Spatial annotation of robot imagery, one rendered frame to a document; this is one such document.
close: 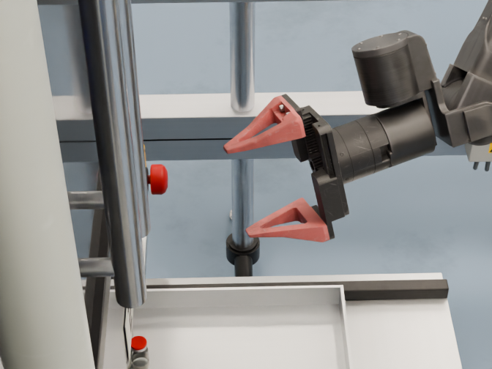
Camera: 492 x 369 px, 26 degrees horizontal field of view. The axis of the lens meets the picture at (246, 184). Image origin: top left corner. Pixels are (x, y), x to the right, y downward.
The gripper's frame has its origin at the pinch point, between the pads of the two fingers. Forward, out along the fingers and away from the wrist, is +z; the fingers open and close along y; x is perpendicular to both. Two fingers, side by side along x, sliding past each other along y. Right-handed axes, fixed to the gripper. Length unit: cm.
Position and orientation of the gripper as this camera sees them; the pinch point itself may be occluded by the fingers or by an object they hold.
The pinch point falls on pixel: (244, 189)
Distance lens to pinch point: 105.2
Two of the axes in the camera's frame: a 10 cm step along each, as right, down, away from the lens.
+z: -9.3, 3.3, -1.6
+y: 2.2, 8.5, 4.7
